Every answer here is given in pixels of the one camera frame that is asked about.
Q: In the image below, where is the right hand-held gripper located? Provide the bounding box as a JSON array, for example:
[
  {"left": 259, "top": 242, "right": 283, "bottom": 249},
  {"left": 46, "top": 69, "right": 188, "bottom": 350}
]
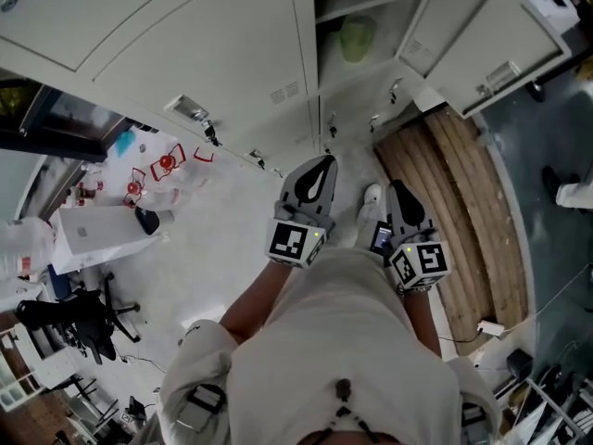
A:
[{"left": 386, "top": 179, "right": 451, "bottom": 291}]

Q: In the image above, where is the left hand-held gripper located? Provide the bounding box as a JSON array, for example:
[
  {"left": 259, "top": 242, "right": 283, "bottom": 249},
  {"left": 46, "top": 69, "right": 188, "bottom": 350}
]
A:
[{"left": 264, "top": 154, "right": 339, "bottom": 269}]

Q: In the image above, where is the green item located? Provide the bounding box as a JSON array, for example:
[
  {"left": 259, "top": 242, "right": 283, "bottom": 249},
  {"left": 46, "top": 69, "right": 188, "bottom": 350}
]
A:
[{"left": 339, "top": 16, "right": 377, "bottom": 64}]

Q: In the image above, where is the grey metal cabinet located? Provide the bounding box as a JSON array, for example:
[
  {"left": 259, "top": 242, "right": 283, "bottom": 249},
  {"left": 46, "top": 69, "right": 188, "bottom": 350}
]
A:
[{"left": 0, "top": 0, "right": 574, "bottom": 180}]

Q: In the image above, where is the person's left forearm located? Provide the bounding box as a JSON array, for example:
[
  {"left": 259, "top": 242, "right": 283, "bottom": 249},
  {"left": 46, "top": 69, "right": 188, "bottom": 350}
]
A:
[{"left": 219, "top": 261, "right": 298, "bottom": 343}]

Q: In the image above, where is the person's right forearm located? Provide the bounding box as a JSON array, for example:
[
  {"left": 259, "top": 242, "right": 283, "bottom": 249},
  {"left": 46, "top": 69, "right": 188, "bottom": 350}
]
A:
[{"left": 404, "top": 288, "right": 445, "bottom": 360}]

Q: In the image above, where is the small black screen device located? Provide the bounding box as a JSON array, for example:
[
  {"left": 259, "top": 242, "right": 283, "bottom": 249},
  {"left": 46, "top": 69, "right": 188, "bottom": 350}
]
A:
[{"left": 370, "top": 220, "right": 395, "bottom": 255}]

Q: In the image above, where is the person's white trouser leg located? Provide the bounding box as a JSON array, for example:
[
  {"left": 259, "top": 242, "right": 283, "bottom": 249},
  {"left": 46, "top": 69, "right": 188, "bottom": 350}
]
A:
[{"left": 355, "top": 200, "right": 386, "bottom": 249}]

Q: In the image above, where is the person's white shoe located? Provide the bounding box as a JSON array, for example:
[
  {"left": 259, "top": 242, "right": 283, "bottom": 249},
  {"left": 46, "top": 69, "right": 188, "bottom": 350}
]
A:
[{"left": 362, "top": 182, "right": 385, "bottom": 207}]

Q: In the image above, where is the wooden slatted platform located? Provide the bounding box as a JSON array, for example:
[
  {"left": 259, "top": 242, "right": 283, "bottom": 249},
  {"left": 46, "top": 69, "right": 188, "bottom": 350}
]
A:
[{"left": 372, "top": 108, "right": 530, "bottom": 357}]

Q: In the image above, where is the person's white shirt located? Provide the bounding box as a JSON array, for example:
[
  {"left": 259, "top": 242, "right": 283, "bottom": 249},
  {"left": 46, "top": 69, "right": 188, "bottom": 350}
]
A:
[{"left": 158, "top": 245, "right": 502, "bottom": 445}]

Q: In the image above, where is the white power adapter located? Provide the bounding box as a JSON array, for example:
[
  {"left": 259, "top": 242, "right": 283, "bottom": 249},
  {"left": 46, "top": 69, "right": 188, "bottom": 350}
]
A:
[{"left": 476, "top": 320, "right": 507, "bottom": 338}]

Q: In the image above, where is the white bin black lid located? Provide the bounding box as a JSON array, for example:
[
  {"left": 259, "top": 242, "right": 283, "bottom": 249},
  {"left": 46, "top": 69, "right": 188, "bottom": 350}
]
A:
[{"left": 132, "top": 205, "right": 176, "bottom": 237}]

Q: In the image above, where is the black box device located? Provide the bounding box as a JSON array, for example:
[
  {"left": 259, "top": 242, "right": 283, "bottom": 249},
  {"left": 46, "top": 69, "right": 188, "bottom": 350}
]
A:
[{"left": 506, "top": 348, "right": 535, "bottom": 383}]

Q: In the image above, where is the teal plastic item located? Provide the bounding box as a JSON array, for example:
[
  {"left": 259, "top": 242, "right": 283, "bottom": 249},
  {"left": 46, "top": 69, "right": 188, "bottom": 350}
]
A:
[{"left": 114, "top": 130, "right": 137, "bottom": 158}]

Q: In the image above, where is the white box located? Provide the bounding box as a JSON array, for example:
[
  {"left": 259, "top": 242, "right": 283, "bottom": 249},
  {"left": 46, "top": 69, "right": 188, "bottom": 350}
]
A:
[{"left": 49, "top": 204, "right": 164, "bottom": 273}]

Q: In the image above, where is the glass top table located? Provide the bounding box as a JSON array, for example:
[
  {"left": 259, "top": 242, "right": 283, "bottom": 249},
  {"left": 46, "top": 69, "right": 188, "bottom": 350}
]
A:
[{"left": 525, "top": 261, "right": 593, "bottom": 445}]

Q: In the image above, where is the dark framed window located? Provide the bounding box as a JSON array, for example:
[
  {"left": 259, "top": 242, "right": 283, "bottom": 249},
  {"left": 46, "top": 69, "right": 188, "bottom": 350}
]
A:
[{"left": 0, "top": 80, "right": 129, "bottom": 165}]

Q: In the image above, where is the black office chair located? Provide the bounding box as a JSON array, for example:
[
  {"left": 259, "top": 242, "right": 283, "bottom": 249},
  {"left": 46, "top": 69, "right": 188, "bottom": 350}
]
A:
[{"left": 15, "top": 270, "right": 143, "bottom": 366}]

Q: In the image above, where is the dark blue bin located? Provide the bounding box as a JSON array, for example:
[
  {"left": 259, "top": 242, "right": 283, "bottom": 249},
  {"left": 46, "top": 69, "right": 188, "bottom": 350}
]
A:
[{"left": 45, "top": 264, "right": 74, "bottom": 301}]

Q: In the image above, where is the large clear water jug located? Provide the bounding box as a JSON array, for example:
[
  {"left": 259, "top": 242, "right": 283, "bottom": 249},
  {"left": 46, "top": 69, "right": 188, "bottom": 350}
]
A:
[{"left": 0, "top": 217, "right": 57, "bottom": 281}]

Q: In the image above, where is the white shelf unit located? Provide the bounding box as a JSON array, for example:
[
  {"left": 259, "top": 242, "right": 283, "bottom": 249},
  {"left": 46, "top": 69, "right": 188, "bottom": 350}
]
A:
[{"left": 0, "top": 329, "right": 50, "bottom": 413}]

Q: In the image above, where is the silver wrist bracelet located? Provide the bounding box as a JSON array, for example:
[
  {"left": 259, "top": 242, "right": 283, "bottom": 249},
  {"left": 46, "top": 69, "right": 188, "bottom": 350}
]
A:
[{"left": 395, "top": 282, "right": 435, "bottom": 297}]

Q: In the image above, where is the clear water jug red handle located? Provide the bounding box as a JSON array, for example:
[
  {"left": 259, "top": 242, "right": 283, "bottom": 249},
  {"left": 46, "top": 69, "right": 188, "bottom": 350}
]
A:
[
  {"left": 149, "top": 143, "right": 187, "bottom": 184},
  {"left": 192, "top": 145, "right": 217, "bottom": 189},
  {"left": 121, "top": 167, "right": 154, "bottom": 210}
]

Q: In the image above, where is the grey shoulder strap buckle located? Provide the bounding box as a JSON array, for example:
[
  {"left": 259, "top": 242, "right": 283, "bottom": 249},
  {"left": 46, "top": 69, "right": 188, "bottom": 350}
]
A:
[
  {"left": 178, "top": 382, "right": 229, "bottom": 433},
  {"left": 461, "top": 403, "right": 487, "bottom": 430}
]

